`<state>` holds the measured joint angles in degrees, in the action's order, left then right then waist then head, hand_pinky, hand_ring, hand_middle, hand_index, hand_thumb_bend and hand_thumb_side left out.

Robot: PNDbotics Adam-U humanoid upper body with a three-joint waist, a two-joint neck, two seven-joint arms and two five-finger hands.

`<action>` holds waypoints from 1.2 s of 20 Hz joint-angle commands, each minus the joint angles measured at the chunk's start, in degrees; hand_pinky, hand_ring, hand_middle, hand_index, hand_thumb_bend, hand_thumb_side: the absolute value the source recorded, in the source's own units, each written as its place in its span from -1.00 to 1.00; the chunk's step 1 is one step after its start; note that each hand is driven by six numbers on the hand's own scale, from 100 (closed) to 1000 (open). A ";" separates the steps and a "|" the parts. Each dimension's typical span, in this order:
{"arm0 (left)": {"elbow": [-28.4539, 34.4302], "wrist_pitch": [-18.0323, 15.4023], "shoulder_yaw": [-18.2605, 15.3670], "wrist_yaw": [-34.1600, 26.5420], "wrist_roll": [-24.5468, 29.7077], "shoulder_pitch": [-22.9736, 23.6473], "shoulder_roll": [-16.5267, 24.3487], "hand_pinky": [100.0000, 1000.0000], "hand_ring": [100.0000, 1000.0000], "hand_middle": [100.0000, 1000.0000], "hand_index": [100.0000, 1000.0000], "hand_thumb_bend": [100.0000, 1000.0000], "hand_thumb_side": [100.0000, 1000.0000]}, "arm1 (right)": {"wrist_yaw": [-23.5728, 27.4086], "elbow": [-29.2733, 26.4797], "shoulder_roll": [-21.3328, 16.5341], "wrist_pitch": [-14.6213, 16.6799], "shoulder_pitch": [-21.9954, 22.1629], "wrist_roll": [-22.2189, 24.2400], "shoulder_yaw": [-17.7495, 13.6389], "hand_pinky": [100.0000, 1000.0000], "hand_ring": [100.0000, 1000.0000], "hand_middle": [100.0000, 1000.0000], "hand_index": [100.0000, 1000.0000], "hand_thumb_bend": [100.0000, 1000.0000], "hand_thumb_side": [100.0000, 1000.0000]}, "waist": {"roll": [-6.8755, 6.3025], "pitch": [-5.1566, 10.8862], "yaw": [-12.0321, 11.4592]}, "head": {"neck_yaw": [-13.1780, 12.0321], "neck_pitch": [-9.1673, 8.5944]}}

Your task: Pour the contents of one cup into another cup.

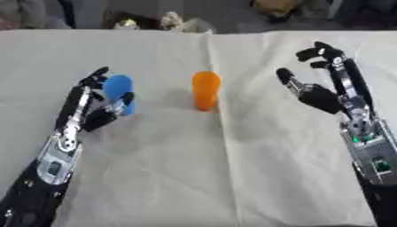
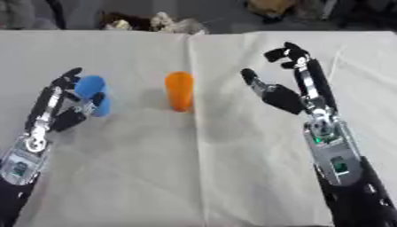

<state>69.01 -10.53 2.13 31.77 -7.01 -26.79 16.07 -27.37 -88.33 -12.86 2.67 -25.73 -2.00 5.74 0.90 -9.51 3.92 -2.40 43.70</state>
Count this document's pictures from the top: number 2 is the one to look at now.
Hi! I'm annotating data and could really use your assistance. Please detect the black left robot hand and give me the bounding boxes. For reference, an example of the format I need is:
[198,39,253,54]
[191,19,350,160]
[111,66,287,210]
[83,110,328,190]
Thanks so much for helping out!
[23,67,107,154]

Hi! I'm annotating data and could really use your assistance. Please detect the black pole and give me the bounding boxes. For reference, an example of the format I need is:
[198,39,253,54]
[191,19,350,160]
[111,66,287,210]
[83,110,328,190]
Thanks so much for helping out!
[43,0,68,30]

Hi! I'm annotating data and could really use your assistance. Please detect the tan soft toy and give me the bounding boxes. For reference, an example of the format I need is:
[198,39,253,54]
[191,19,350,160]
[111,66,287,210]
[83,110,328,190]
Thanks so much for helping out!
[245,0,303,20]

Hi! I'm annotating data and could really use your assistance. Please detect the blue plastic cup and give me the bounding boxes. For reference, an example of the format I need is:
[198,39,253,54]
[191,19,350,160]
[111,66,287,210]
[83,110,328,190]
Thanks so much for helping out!
[73,74,113,118]

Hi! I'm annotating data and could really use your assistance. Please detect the pile of soft toys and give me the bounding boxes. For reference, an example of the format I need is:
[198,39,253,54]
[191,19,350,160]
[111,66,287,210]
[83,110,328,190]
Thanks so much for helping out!
[97,11,210,35]

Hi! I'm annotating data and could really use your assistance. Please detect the orange plastic cup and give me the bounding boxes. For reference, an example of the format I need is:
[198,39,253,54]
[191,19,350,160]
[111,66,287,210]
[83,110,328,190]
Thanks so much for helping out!
[162,70,196,114]

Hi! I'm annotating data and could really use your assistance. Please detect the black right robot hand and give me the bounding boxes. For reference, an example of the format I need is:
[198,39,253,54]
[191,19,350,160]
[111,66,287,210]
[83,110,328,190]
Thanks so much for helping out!
[238,41,341,121]

